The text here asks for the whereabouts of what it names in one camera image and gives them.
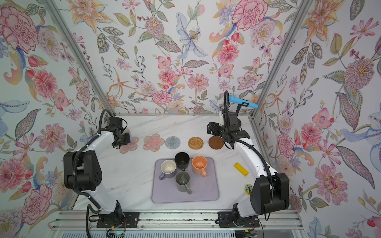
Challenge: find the yellow pencil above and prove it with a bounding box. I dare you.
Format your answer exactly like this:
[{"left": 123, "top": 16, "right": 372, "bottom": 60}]
[{"left": 234, "top": 163, "right": 249, "bottom": 177}]

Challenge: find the grey round patterned coaster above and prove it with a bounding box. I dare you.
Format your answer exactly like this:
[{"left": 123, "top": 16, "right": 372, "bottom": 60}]
[{"left": 165, "top": 136, "right": 181, "bottom": 149}]

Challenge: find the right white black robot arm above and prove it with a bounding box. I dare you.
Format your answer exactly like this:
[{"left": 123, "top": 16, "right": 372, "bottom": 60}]
[{"left": 206, "top": 114, "right": 289, "bottom": 227}]

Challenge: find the yellow round sticker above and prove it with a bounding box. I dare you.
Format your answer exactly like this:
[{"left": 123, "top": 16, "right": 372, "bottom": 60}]
[{"left": 245, "top": 184, "right": 253, "bottom": 195}]

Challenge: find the pink flower coaster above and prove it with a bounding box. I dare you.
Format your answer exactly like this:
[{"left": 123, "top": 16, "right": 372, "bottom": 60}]
[
  {"left": 119, "top": 136, "right": 139, "bottom": 154},
  {"left": 143, "top": 133, "right": 165, "bottom": 152}
]

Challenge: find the dark grey mug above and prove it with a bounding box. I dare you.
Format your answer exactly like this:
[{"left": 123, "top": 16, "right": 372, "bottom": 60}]
[{"left": 175, "top": 171, "right": 192, "bottom": 194}]

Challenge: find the brown wooden round coaster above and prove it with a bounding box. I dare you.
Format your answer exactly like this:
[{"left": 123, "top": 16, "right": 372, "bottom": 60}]
[{"left": 208, "top": 136, "right": 224, "bottom": 150}]

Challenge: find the blue microphone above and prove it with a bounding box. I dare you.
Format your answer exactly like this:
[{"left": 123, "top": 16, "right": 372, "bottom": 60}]
[{"left": 229, "top": 95, "right": 259, "bottom": 109}]

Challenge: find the lavender rectangular mat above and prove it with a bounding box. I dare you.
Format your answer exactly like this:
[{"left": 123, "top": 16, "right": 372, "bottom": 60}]
[{"left": 151, "top": 157, "right": 220, "bottom": 203}]

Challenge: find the black microphone stand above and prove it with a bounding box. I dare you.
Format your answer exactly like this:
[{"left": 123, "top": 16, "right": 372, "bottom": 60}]
[{"left": 236, "top": 102, "right": 250, "bottom": 116}]

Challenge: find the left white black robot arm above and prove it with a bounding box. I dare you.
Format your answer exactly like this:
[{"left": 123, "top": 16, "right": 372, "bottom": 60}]
[{"left": 63, "top": 117, "right": 131, "bottom": 226}]

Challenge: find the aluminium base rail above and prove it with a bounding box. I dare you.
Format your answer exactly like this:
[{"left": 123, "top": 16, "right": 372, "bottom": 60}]
[{"left": 48, "top": 210, "right": 303, "bottom": 231}]

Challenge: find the grey mug cream interior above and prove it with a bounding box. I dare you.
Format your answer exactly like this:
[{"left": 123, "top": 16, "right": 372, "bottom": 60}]
[{"left": 159, "top": 160, "right": 177, "bottom": 180}]

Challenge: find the black mug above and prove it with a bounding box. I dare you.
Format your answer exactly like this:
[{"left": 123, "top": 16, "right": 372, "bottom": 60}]
[{"left": 175, "top": 152, "right": 190, "bottom": 171}]

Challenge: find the orange mug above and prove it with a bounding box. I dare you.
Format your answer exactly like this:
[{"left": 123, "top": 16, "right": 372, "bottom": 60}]
[{"left": 191, "top": 156, "right": 208, "bottom": 178}]

